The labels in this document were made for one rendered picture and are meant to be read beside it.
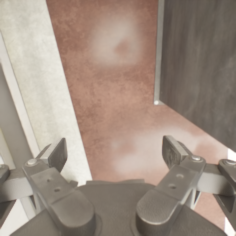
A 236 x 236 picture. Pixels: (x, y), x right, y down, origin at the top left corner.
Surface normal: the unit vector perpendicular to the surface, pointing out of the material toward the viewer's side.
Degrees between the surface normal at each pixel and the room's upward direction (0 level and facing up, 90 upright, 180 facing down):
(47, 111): 0
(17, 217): 90
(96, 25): 0
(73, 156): 0
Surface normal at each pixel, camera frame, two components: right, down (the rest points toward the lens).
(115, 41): 0.03, 0.29
